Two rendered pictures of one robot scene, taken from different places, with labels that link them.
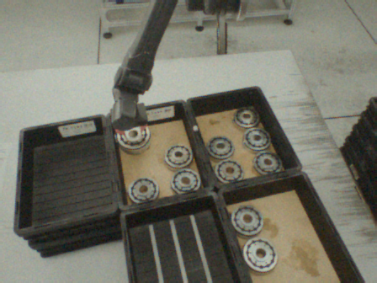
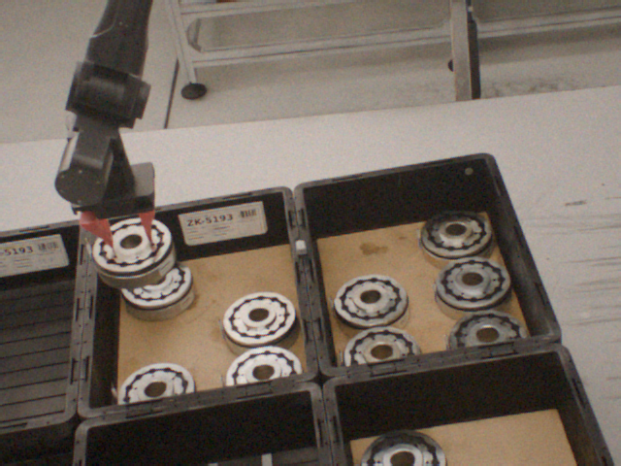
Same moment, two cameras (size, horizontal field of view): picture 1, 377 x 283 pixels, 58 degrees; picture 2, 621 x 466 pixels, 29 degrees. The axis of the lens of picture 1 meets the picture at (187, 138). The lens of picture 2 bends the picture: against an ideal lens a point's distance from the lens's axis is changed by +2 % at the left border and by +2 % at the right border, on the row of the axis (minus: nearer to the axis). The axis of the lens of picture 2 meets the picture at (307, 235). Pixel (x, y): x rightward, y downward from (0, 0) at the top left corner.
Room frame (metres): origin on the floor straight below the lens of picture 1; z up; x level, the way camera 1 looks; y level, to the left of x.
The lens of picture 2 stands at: (-0.47, -0.35, 1.99)
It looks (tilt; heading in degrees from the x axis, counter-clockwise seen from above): 40 degrees down; 15
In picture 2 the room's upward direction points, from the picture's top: 10 degrees counter-clockwise
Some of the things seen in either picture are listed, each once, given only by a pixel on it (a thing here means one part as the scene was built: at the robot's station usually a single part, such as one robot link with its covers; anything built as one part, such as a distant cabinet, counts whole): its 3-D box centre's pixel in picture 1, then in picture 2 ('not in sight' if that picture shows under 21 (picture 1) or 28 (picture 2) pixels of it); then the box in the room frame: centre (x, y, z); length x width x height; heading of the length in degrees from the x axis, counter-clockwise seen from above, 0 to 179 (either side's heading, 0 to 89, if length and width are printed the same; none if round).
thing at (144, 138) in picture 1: (133, 135); (132, 246); (0.64, 0.17, 1.02); 0.10 x 0.10 x 0.01
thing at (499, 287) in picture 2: (257, 138); (473, 282); (0.75, -0.26, 0.86); 0.10 x 0.10 x 0.01
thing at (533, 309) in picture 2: (237, 141); (417, 287); (0.73, -0.18, 0.87); 0.40 x 0.30 x 0.11; 14
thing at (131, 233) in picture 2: (133, 134); (131, 243); (0.64, 0.17, 1.03); 0.05 x 0.05 x 0.01
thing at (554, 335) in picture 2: (239, 133); (414, 260); (0.73, -0.18, 0.92); 0.40 x 0.30 x 0.02; 14
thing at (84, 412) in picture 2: (156, 150); (196, 296); (0.66, 0.11, 0.92); 0.40 x 0.30 x 0.02; 14
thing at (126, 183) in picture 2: (127, 109); (108, 173); (0.64, 0.17, 1.15); 0.10 x 0.07 x 0.07; 104
